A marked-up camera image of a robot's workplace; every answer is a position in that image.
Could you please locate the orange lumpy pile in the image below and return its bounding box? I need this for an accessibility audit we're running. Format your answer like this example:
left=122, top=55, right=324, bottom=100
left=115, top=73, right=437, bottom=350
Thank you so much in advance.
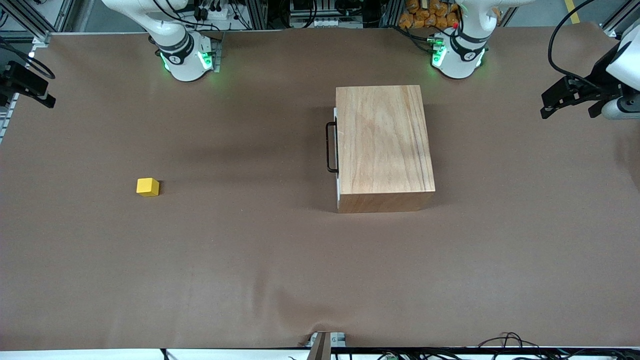
left=398, top=0, right=461, bottom=30

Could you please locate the black cable bundle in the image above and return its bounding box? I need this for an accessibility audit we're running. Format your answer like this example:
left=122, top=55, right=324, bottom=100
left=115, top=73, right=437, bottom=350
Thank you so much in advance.
left=476, top=331, right=640, bottom=360

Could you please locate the white power strip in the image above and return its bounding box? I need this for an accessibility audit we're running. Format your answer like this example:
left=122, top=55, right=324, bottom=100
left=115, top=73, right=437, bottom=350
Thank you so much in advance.
left=192, top=0, right=241, bottom=21

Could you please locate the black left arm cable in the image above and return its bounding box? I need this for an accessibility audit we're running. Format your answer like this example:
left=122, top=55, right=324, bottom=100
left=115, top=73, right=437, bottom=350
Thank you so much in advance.
left=547, top=0, right=598, bottom=87

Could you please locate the aluminium frame profile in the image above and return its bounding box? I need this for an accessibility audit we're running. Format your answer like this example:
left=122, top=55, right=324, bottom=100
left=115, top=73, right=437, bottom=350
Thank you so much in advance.
left=0, top=0, right=52, bottom=46
left=602, top=9, right=632, bottom=39
left=242, top=0, right=269, bottom=31

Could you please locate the white perforated side rail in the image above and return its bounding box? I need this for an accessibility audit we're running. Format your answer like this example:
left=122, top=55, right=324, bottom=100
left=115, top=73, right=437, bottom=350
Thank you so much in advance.
left=0, top=92, right=21, bottom=146

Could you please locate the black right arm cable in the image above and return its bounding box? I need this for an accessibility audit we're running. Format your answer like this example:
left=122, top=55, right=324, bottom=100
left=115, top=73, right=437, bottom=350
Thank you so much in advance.
left=0, top=37, right=55, bottom=80

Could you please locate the wooden cabinet box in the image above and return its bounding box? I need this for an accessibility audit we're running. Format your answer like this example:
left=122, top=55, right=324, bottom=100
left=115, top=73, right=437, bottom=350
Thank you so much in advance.
left=335, top=84, right=436, bottom=214

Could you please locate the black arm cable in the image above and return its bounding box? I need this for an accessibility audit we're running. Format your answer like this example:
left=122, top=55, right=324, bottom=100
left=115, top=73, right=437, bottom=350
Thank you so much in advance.
left=0, top=37, right=55, bottom=80
left=547, top=0, right=598, bottom=87

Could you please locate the yellow wooden block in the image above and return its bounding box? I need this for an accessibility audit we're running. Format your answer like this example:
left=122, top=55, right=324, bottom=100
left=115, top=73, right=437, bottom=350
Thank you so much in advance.
left=136, top=177, right=161, bottom=198

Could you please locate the metal table edge bracket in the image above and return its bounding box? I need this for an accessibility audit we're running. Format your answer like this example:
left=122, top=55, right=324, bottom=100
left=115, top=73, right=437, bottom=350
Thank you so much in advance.
left=306, top=331, right=347, bottom=360

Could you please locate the brown table cover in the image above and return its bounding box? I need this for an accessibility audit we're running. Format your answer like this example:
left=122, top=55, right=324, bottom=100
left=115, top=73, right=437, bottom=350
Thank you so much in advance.
left=0, top=22, right=640, bottom=351

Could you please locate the wooden drawer with black handle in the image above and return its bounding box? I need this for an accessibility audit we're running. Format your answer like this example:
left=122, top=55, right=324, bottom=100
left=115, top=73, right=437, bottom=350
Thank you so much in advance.
left=325, top=106, right=342, bottom=210

